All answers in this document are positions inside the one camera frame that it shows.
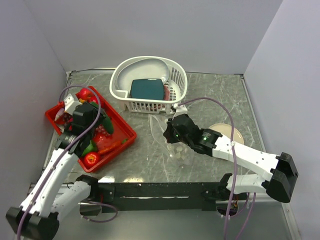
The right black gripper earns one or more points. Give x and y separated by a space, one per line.
168 133

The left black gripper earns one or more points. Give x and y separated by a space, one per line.
102 114

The green cucumber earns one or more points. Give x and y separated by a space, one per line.
107 123

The clear dotted zip bag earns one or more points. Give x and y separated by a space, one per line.
177 152

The red faceted apple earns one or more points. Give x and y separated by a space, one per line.
93 99

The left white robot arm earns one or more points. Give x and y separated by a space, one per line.
38 217

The purple grapes bunch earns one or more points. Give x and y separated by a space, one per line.
64 118

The purple eggplant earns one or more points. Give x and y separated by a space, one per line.
60 112

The green bell pepper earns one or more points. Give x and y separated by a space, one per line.
92 147

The pink plate in basket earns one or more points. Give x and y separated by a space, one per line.
166 93

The red plastic tray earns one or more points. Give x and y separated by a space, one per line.
96 132

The orange carrot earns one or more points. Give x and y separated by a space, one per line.
110 148

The white plastic basket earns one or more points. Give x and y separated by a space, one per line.
177 83

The pink round plate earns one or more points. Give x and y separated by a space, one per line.
226 129

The teal square plate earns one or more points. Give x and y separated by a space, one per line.
147 89

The black mounting base bar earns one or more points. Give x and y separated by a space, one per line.
152 196

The white oval plate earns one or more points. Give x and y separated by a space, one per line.
149 68

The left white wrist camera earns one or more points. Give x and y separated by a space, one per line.
70 103

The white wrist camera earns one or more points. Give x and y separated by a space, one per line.
70 103
179 109

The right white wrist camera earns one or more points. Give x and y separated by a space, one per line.
179 109

